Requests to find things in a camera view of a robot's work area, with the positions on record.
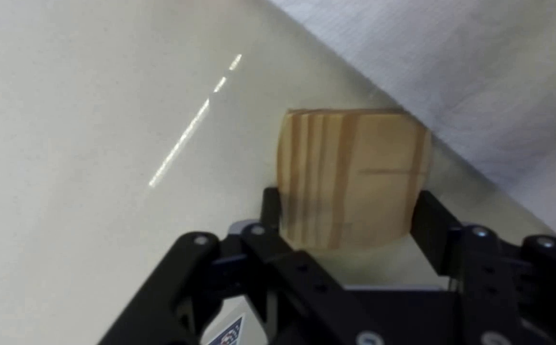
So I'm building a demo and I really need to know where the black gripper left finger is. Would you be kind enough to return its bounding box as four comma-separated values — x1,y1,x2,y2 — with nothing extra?
95,186,383,345

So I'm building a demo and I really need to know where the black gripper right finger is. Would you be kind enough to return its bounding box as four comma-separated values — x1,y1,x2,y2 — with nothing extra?
410,188,556,345

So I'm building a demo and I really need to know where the light wooden plaque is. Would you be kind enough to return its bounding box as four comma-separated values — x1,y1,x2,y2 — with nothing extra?
274,108,435,253

